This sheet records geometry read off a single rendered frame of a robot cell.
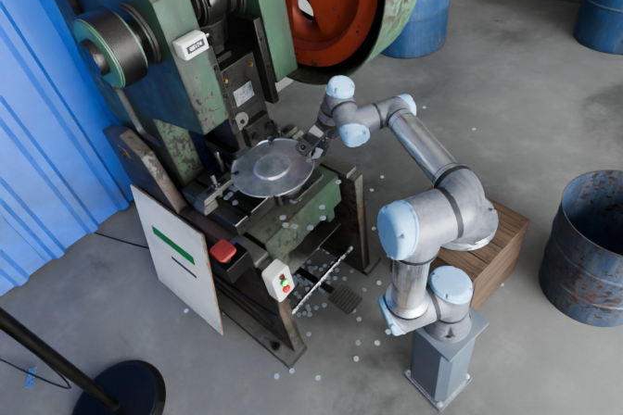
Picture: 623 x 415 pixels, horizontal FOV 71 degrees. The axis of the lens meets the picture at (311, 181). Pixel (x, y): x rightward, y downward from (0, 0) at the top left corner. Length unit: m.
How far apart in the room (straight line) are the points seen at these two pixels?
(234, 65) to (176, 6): 0.28
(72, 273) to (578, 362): 2.37
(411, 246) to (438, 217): 0.08
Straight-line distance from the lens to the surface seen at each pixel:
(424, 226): 0.90
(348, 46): 1.45
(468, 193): 0.95
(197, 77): 1.19
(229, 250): 1.34
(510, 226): 1.89
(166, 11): 1.11
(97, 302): 2.48
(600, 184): 2.06
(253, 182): 1.48
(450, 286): 1.30
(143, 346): 2.22
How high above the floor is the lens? 1.78
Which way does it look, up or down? 44 degrees down
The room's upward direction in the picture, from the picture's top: 11 degrees counter-clockwise
